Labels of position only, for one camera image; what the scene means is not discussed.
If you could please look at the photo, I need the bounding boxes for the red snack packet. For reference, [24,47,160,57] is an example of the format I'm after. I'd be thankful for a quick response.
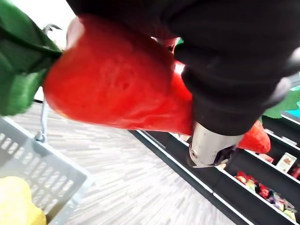
[234,170,257,191]
[290,164,300,180]

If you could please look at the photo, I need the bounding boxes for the grey plastic shopping basket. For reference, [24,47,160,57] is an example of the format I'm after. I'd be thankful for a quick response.
[0,116,92,225]

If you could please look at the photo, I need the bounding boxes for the colourful snack packet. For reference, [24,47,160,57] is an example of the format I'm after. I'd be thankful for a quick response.
[257,183,298,222]

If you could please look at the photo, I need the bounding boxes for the pink flat packet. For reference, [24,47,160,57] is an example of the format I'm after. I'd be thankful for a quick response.
[257,153,274,164]

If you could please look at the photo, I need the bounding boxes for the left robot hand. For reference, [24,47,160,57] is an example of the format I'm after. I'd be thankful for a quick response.
[65,0,300,168]

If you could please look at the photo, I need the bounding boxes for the white box brown print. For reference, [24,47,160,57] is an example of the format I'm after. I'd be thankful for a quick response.
[276,152,298,173]

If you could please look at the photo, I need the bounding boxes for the black shelf unit white rails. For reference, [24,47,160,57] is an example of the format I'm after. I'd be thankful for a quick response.
[128,110,300,225]

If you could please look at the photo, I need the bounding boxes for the yellow toy vegetable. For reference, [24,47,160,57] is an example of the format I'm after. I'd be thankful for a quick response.
[0,176,47,225]

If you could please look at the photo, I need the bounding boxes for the metal wire basket handle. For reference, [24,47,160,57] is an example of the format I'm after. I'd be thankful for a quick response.
[34,23,63,143]

